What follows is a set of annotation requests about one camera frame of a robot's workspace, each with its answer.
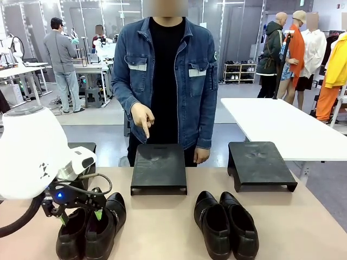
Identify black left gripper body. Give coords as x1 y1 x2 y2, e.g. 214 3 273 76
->
48 181 107 210

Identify black leather shoe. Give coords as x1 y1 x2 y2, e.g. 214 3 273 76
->
219 191 260 260
55 207 91 260
85 192 127 260
193 190 232 260

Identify person's left forearm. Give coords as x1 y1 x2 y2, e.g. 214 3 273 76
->
195 86 219 150

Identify person's right forearm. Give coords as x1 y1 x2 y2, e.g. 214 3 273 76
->
111 75 143 128

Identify black shoe stand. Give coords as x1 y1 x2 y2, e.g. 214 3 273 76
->
67 142 97 191
227 141 298 193
130 143 188 196

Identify person in denim jacket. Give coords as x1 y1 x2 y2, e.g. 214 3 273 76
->
111 15 219 167

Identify seated person in white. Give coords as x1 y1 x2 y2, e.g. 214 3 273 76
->
92 24 115 54

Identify person's right hand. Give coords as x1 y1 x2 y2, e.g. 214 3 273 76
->
131 102 156 146

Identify person's left hand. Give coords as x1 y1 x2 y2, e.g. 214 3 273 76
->
194 147 212 165

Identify grey plastic stool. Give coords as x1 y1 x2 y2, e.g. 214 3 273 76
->
84 87 103 109

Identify grey metal workbench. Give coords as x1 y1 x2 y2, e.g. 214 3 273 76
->
73 62 112 106

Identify white desk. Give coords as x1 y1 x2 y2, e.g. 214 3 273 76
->
0 62 54 103

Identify man in grey jacket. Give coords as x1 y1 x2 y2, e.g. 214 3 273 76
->
43 17 86 114

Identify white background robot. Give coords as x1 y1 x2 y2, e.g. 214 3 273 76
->
0 33 27 66

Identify wooden shoe rack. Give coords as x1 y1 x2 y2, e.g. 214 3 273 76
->
223 62 257 85

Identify white side table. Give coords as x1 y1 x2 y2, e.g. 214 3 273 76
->
220 97 347 163

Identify mannequin in dark jacket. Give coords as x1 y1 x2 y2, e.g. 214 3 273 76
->
255 11 290 99

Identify orange trousers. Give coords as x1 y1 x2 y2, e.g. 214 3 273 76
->
315 86 343 123

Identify mannequin in orange top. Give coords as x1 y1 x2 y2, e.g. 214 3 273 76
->
276 10 306 106

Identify figure in white shirt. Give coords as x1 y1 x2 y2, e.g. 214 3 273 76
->
294 11 328 111

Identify yellow hanging garment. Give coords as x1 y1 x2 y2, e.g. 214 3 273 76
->
323 31 347 90

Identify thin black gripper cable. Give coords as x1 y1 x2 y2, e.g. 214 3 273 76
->
78 173 113 196

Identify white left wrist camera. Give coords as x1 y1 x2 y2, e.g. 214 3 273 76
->
67 146 98 174

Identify thick black arm hose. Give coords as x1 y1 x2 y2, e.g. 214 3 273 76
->
0 192 47 239

